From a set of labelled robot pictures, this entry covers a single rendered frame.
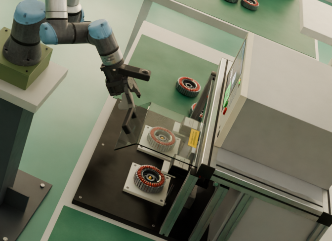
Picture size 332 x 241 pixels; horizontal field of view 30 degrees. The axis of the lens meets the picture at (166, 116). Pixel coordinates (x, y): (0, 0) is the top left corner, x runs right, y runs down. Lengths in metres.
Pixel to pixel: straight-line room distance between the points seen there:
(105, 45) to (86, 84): 1.81
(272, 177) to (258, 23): 1.92
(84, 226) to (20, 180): 1.17
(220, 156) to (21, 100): 0.88
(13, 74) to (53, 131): 1.09
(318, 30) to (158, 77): 0.74
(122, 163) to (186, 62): 0.91
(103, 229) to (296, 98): 0.74
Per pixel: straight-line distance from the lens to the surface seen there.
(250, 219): 1.98
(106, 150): 2.29
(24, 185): 3.13
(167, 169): 2.14
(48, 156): 3.35
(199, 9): 3.60
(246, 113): 1.86
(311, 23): 2.83
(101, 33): 2.12
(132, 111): 2.01
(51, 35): 2.15
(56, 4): 2.17
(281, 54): 2.17
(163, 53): 3.03
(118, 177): 2.20
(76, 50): 4.23
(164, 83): 2.80
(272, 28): 3.77
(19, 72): 2.45
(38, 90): 2.50
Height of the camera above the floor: 2.22
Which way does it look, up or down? 34 degrees down
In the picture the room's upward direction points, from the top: 24 degrees clockwise
